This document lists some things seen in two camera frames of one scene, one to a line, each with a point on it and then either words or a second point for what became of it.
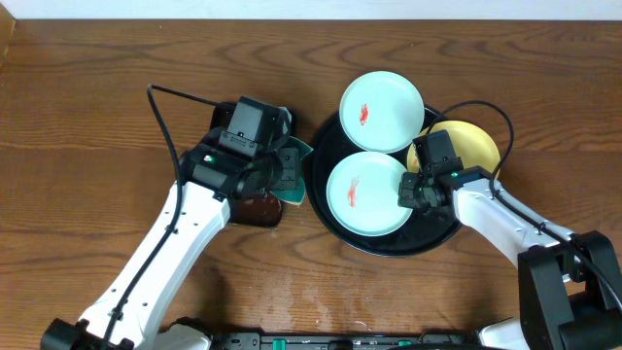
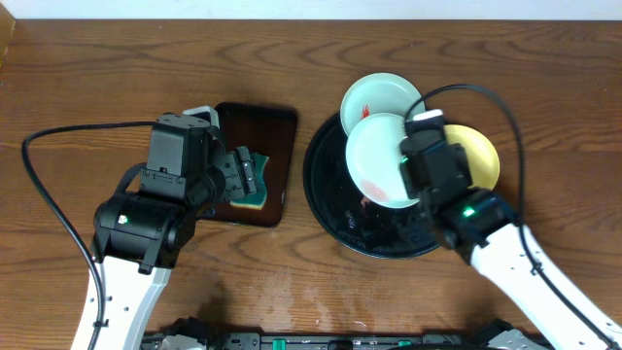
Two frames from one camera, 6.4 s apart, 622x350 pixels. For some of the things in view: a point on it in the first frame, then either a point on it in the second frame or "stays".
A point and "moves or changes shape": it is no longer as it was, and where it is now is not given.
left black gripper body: x=290 y=168 to x=242 y=171
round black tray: x=420 y=230 stays
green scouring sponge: x=293 y=195 moves or changes shape
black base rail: x=345 y=340 stays
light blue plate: x=362 y=193 to x=373 y=157
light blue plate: x=382 y=112 stays
